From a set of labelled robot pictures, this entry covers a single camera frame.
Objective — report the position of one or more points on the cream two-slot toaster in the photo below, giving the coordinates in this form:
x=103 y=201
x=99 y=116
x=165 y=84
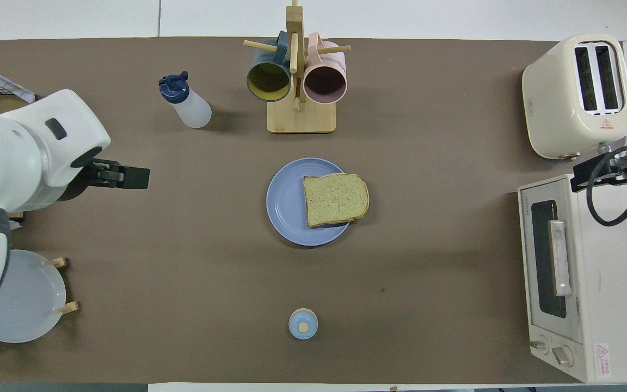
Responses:
x=553 y=98

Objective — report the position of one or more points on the blue round plate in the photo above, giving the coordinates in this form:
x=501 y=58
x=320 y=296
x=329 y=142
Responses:
x=286 y=201

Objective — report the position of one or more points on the small blue round lid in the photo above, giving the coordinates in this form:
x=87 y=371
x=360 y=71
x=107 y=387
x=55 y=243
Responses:
x=303 y=324

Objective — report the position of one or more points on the pink mug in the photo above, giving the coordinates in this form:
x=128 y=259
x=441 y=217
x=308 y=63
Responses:
x=324 y=84

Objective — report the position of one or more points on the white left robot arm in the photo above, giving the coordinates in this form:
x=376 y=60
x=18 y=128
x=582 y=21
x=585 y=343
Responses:
x=14 y=152

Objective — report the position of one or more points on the grey plate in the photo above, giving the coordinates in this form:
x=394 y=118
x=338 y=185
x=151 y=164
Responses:
x=30 y=299

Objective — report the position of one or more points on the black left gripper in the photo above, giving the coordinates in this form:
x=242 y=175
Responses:
x=82 y=182

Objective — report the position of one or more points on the translucent seasoning bottle blue cap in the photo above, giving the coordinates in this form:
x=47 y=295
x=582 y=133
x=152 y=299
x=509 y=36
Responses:
x=191 y=109

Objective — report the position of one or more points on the toasted bread slice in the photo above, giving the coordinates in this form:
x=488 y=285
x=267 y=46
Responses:
x=335 y=198

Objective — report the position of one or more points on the white toaster oven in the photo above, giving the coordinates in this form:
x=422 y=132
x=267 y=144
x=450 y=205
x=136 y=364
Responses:
x=618 y=272

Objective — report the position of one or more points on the brown table mat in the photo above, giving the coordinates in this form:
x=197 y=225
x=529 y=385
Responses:
x=210 y=245

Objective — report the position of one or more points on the dark teal mug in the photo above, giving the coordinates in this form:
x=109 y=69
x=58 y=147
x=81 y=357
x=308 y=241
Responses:
x=268 y=81

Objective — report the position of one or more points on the wooden plate rack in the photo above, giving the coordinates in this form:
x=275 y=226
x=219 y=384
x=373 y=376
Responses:
x=60 y=262

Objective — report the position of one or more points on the wooden mug tree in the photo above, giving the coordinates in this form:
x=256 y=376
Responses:
x=301 y=120

